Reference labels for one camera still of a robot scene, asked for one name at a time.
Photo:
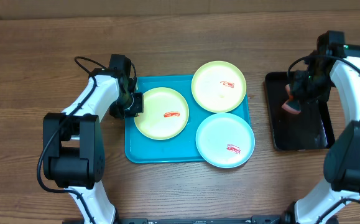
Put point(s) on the black rectangular tray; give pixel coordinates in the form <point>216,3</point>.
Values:
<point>311,129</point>

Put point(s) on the light blue plate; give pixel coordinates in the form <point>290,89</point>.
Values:
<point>225,140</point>

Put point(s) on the orange and dark sponge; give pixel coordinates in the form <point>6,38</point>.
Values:
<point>291,105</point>

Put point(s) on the teal plastic tray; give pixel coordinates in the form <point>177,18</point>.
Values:
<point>181,148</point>

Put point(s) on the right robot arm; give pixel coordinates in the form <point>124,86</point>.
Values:
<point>334,63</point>

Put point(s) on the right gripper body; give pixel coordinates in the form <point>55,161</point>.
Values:
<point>314,86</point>

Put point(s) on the green plate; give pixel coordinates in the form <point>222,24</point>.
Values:
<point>165,114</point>
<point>218,86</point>

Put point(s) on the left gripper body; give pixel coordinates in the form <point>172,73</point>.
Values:
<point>129,106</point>

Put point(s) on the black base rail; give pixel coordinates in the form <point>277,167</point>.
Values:
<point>257,219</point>

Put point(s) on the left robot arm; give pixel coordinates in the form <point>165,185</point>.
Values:
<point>72,160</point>

